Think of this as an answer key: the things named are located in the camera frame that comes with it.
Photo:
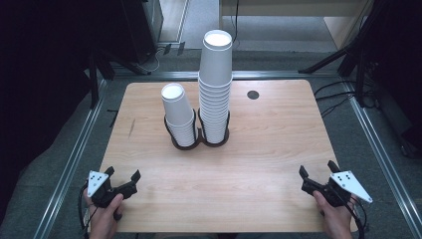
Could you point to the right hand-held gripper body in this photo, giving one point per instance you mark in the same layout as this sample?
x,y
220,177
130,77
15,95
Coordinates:
x,y
350,185

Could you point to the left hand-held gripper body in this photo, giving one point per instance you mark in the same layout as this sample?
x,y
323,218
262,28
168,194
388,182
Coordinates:
x,y
98,182

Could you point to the black double cup holder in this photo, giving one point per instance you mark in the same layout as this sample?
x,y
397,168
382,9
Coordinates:
x,y
200,141

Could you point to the tall stack of white cups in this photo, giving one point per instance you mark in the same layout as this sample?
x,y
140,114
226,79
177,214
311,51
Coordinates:
x,y
215,83

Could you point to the person's left hand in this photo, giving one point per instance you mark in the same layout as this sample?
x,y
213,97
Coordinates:
x,y
104,219

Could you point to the person's right hand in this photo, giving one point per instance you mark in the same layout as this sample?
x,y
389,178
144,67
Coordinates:
x,y
335,220

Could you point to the short stack of white cups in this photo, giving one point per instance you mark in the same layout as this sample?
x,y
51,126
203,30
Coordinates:
x,y
177,109

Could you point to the black round table grommet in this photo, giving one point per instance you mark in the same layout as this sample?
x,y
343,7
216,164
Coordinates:
x,y
253,95

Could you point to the black metal stand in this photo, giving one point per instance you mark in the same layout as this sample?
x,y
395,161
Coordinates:
x,y
94,79
360,49

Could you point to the dark curtain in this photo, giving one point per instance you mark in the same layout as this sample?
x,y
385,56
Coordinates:
x,y
43,83
403,66

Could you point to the light wooden furniture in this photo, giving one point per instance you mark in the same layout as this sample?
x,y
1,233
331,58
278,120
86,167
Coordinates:
x,y
298,8

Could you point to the metal floor rail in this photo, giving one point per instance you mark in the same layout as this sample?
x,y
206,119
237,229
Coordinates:
x,y
159,75
381,156
71,166

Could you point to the small dark floor bracket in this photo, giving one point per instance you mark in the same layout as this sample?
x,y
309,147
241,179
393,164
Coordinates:
x,y
180,48
167,48

